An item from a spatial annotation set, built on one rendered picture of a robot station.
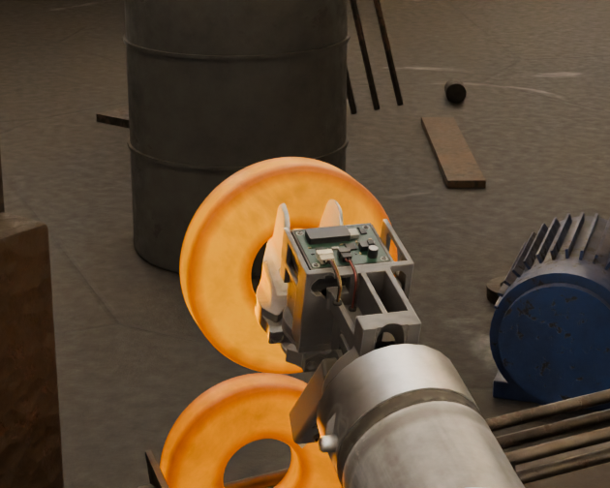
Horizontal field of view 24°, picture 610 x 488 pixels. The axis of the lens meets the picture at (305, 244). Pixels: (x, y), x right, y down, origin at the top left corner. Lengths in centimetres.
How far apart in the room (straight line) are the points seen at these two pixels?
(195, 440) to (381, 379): 35
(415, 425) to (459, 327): 258
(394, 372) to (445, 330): 252
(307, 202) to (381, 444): 27
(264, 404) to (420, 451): 38
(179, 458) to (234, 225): 23
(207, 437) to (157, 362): 203
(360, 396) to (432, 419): 5
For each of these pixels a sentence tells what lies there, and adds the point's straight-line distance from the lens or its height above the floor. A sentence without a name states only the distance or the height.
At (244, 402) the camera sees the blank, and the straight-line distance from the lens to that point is 112.
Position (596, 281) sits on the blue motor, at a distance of 275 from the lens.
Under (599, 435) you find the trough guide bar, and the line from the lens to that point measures 123.
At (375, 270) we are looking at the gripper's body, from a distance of 87.
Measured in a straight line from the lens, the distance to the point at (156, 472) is 114.
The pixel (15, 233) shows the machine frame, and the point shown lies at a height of 87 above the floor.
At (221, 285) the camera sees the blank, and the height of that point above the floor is 90.
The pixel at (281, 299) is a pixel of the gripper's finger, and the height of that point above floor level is 91.
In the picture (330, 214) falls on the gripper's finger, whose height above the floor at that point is 96.
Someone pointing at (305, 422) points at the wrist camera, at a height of 84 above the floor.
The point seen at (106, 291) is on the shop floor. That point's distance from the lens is 358.
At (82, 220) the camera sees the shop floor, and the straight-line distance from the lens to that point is 416.
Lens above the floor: 125
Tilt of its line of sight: 19 degrees down
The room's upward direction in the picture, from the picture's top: straight up
